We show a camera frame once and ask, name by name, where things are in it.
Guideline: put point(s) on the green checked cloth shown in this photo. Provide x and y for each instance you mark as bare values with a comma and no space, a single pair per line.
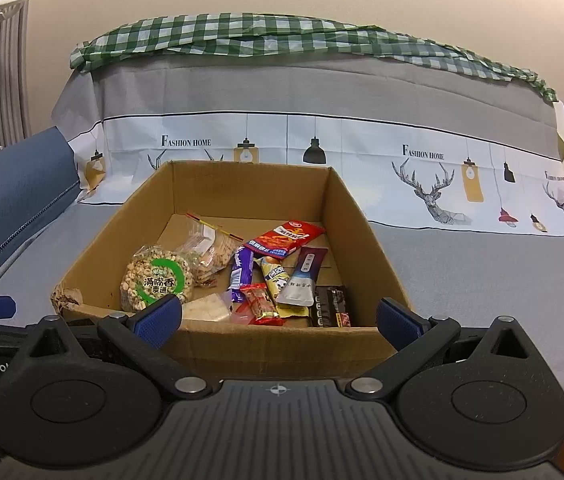
287,35

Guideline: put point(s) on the grey pleated curtain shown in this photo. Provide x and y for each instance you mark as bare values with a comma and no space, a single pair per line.
9,85

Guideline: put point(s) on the small red snack packet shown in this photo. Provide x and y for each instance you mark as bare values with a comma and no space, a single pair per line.
241,317
259,302

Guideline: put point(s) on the purple and white pouch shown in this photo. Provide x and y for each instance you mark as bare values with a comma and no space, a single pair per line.
304,272

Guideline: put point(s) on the white snack packet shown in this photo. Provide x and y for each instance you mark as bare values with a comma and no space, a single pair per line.
207,308

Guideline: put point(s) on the dark chocolate bar packet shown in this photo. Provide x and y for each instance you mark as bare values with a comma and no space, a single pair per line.
332,305

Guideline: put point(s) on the brown cardboard box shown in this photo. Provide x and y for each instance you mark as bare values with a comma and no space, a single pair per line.
252,190

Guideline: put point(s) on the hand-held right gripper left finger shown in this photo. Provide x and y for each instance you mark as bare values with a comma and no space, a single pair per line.
159,322

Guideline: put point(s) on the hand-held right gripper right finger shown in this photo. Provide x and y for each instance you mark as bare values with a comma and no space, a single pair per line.
396,322

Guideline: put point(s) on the small purple snack packet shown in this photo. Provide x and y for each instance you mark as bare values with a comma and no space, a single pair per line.
240,267

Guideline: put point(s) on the round nut cracker packet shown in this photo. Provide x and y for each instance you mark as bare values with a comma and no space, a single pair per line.
159,280

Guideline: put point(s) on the large red snack packet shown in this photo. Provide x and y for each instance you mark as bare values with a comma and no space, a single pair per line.
284,237

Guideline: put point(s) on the long clear rice cracker packet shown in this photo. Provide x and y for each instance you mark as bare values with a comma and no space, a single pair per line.
214,252

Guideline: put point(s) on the yellow snack packet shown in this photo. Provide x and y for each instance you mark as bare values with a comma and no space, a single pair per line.
273,280

